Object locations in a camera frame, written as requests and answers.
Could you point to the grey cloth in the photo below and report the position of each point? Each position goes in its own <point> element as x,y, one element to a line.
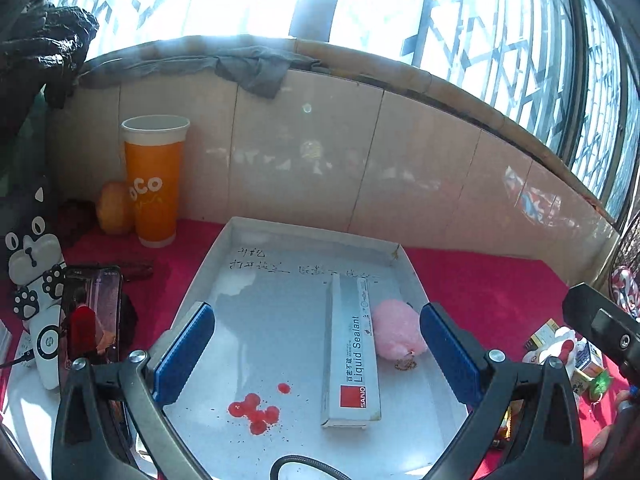
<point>250,72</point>

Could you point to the orange round fruit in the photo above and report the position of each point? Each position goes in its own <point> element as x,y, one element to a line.
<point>114,209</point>

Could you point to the black smartphone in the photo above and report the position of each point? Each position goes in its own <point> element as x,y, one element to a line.
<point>92,310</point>

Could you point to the orange packet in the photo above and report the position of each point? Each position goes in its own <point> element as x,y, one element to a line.
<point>502,430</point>

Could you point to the wicker hanging chair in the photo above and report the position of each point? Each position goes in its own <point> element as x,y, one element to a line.
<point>632,245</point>

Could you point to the orange paper cup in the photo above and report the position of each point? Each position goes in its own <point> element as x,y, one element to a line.
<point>152,200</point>

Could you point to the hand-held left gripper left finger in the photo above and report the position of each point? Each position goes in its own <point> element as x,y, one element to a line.
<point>184,357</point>

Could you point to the white shallow tray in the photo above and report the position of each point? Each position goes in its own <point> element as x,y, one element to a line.
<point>280,320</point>

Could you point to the cardboard wall panel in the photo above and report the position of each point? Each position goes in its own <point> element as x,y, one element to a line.
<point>500,35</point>

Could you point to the green small object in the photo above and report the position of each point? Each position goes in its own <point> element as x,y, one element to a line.
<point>598,386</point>

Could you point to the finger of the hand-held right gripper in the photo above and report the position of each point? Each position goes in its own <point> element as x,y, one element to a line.
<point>605,327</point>

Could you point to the red white patterned cushion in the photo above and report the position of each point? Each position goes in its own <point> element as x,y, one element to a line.
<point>625,287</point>

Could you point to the black white cat charger stand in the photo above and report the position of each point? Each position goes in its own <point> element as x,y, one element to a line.
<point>35,260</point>

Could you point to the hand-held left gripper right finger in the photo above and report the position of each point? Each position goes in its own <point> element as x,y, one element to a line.
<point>447,355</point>

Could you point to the person's right hand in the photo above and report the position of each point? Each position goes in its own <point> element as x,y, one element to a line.
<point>617,440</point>

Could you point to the long white sealant box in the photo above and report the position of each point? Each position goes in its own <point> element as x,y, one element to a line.
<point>350,360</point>

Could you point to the small white blue box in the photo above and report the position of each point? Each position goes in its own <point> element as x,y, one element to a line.
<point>590,362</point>

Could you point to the white blue yellow medicine box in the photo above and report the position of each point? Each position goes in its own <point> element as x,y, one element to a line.
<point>542,332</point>

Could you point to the dark rough cloth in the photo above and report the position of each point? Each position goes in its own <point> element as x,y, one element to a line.
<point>45,45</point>

